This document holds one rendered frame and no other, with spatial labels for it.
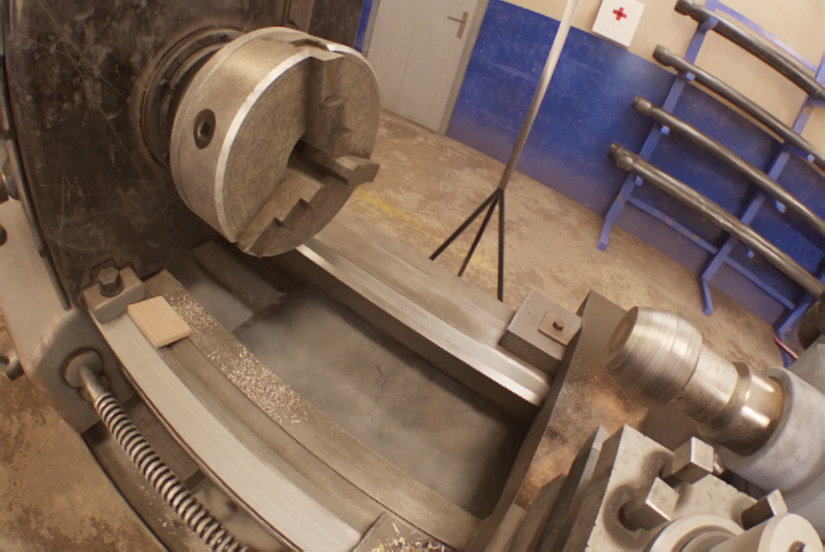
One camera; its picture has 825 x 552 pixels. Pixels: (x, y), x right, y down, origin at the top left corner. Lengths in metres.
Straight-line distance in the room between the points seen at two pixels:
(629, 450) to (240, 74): 0.40
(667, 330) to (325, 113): 0.36
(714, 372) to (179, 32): 0.65
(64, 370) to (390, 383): 0.55
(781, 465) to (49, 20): 0.79
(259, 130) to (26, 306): 0.54
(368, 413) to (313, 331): 0.18
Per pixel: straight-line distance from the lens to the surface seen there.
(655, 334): 0.34
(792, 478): 0.45
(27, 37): 0.47
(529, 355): 0.65
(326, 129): 0.39
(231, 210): 0.39
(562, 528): 0.25
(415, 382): 0.69
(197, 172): 0.39
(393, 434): 0.64
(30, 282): 0.77
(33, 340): 0.72
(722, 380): 0.39
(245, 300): 0.78
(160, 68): 0.52
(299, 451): 0.50
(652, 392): 0.35
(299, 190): 0.41
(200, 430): 0.51
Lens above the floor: 1.29
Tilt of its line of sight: 36 degrees down
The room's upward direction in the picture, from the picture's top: 18 degrees clockwise
